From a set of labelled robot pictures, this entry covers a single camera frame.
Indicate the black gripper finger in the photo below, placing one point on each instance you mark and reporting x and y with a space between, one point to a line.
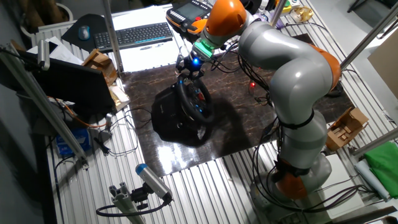
197 75
179 67

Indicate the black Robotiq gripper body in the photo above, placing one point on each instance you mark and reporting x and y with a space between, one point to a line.
191 64

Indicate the black gaming steering wheel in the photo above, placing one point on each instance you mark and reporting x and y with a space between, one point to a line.
196 99

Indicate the black Logitech wheel base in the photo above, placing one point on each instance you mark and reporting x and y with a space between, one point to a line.
168 118

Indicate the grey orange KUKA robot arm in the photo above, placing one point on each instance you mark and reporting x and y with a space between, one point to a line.
298 77

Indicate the green wrist adapter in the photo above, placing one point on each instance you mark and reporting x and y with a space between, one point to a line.
203 49

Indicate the large white paper sheet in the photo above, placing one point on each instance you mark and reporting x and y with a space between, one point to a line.
146 59

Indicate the orange black teach pendant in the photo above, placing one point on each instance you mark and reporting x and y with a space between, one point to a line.
186 12

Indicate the black computer keyboard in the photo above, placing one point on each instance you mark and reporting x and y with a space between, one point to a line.
133 35

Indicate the small board with red LED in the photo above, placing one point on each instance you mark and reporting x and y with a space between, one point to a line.
252 84

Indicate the dark brown marble mat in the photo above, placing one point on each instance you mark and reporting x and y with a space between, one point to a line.
242 118

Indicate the white gold packet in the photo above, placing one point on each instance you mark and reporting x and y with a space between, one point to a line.
119 98

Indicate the open cardboard box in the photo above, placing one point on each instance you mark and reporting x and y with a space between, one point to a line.
102 63

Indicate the grey blue computer mouse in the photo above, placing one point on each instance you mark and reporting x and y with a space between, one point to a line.
84 32

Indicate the black mouse pad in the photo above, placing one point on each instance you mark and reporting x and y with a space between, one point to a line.
73 37

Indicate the yellow green button box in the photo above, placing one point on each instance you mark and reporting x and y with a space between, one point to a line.
286 6

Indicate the loose white paper sheets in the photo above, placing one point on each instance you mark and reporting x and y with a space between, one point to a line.
63 54

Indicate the shiny gold object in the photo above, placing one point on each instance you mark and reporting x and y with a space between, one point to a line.
303 14

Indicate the silver cylindrical webcam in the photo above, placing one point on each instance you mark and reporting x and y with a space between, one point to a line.
43 54

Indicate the blue cardboard box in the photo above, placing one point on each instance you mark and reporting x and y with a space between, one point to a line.
63 149

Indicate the short aluminium profile stub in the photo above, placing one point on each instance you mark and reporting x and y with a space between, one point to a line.
124 202

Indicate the flat brown cardboard sheet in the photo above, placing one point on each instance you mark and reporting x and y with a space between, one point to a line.
385 65

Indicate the white paper roll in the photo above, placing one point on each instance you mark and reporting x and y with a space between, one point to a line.
371 179

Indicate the green cloth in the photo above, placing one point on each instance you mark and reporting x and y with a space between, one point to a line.
384 165

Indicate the dark metal bar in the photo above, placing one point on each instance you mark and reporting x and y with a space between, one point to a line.
367 216

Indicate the upright aluminium frame post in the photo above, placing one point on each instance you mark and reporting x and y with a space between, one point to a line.
112 37

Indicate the round silver post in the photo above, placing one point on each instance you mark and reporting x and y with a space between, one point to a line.
278 12

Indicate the silver camera with blue cap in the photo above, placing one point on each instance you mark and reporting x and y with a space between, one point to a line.
152 180

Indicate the white round chair frame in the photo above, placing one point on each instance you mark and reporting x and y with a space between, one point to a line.
71 14

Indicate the black camera ball mount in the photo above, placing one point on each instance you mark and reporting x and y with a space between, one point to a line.
140 196

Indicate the long aluminium frame beam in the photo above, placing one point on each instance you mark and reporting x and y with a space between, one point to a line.
376 141
46 109
370 35

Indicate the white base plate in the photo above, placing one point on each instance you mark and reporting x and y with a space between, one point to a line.
345 174

